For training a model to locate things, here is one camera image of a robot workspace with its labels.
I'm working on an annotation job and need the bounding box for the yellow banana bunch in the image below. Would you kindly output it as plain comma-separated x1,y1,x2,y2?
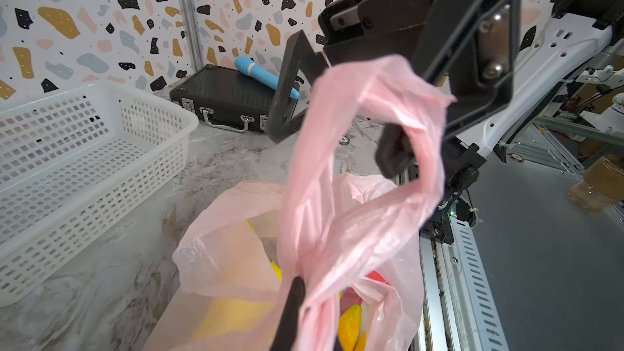
245,218,371,351

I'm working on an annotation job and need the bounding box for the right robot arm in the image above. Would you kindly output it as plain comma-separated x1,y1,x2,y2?
261,0,623,244

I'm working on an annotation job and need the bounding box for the pink plastic bag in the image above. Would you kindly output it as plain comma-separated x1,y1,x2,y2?
146,58,445,350

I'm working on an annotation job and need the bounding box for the black case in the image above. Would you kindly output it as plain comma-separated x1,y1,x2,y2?
170,64,276,133

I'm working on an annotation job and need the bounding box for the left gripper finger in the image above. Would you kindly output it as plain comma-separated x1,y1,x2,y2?
270,276,306,351

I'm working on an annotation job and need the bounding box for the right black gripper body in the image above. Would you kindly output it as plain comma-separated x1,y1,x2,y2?
318,0,512,83

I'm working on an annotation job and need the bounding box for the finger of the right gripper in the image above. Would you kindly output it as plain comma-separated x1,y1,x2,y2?
374,0,520,177
265,30,330,144

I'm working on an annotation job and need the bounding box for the aluminium rail frame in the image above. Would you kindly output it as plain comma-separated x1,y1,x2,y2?
413,155,513,351

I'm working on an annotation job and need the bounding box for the white plastic basket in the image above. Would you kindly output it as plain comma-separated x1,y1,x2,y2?
1,81,198,306

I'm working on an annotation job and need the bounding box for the blue microphone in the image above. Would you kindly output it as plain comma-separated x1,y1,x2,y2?
234,56,280,91

